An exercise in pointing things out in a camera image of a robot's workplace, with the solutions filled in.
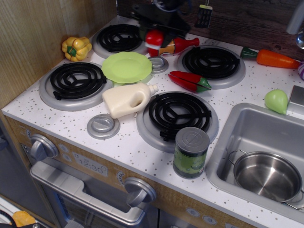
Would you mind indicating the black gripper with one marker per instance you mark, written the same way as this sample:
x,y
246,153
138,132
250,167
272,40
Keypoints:
x,y
160,16

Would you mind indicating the red white toy sushi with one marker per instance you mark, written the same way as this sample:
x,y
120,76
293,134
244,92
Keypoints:
x,y
154,39

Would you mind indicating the light green plastic plate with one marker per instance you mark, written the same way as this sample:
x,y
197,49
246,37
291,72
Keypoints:
x,y
126,67

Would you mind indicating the red toy ketchup bottle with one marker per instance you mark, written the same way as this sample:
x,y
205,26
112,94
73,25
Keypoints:
x,y
177,45

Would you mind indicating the grey stovetop knob middle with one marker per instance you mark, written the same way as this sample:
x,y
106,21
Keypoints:
x,y
159,64

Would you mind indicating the grey stovetop knob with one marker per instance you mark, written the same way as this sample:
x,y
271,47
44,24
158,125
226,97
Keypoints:
x,y
103,126
159,64

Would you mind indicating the back left black burner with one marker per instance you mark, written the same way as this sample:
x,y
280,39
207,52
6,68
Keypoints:
x,y
118,38

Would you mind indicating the black burner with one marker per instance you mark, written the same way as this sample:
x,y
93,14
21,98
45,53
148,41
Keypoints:
x,y
118,38
169,112
74,86
220,66

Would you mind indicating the red toy chili pepper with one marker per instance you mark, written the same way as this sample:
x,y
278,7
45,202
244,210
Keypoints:
x,y
190,81

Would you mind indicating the cream toy detergent jug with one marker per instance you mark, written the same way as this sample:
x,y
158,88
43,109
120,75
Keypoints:
x,y
128,99

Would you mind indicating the back right black burner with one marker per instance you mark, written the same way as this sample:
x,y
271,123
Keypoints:
x,y
220,66

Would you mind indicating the yellow toy bell pepper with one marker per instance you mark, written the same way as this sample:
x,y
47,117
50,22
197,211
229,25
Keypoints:
x,y
76,49

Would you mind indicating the front right black burner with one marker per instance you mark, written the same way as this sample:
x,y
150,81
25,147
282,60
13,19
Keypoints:
x,y
169,112

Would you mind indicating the front left black burner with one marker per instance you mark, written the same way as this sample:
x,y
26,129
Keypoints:
x,y
74,86

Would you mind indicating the grey stovetop knob front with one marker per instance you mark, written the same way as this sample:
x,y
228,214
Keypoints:
x,y
103,126

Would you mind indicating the orange toy carrot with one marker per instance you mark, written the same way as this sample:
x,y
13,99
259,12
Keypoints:
x,y
270,58

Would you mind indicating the green grey toy can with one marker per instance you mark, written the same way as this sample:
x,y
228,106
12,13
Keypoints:
x,y
191,146

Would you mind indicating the grey sink basin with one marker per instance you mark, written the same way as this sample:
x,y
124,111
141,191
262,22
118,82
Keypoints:
x,y
248,129

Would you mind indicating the light green toy pear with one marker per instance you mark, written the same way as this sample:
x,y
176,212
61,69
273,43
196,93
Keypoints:
x,y
276,100

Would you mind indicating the grey faucet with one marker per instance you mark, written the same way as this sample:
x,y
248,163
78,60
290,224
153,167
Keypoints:
x,y
296,19

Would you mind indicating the hanging metal spoon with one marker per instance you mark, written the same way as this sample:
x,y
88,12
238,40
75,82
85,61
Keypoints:
x,y
300,39

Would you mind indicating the oven clock display panel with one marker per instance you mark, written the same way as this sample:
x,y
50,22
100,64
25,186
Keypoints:
x,y
90,164

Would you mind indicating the purple toy onion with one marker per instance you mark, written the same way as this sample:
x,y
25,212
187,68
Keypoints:
x,y
301,70

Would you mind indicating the right grey oven knob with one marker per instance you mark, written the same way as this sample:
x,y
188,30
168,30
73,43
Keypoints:
x,y
138,192

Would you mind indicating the grey oven knob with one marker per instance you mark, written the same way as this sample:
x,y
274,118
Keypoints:
x,y
42,148
138,192

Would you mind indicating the left grey oven knob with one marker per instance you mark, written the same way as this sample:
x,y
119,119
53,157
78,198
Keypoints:
x,y
42,148

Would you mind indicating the yellow object on floor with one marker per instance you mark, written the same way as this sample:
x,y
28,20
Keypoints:
x,y
22,218

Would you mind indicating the grey oven door handle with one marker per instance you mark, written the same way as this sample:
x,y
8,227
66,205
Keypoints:
x,y
82,206

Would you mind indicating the steel pot with handles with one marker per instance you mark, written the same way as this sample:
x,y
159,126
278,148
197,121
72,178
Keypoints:
x,y
268,175

